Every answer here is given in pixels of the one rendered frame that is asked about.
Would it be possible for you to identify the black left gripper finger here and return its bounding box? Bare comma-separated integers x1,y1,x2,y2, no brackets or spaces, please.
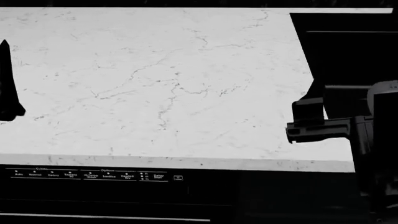
0,39,27,123

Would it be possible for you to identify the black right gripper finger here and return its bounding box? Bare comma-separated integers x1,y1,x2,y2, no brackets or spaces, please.
291,78,326,128

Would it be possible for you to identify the black dishwasher control panel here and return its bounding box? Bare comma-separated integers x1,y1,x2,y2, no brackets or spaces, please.
0,164,239,224

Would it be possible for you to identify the silver dishwasher handle bar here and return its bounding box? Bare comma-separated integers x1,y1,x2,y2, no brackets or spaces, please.
0,212,211,222

